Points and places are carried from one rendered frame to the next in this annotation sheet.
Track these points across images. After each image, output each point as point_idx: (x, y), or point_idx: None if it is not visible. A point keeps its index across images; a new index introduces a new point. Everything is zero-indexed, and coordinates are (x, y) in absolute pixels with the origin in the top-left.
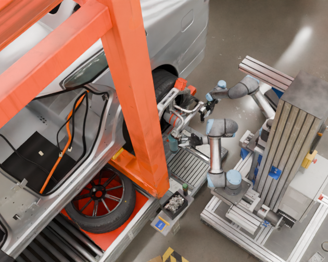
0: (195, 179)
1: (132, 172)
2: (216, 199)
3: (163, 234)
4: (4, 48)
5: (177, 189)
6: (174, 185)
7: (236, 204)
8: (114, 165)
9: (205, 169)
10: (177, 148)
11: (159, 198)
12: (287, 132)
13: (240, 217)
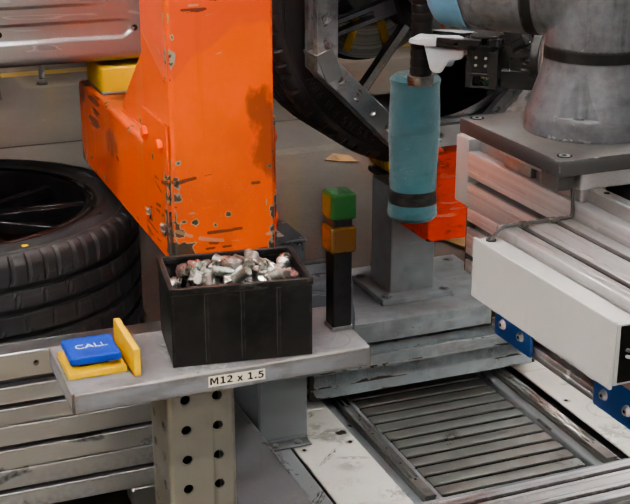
0: (473, 482)
1: (135, 117)
2: (520, 498)
3: (69, 389)
4: None
5: (348, 473)
6: (346, 459)
7: (561, 158)
8: (97, 142)
9: (557, 470)
10: (421, 182)
11: (176, 248)
12: None
13: (563, 255)
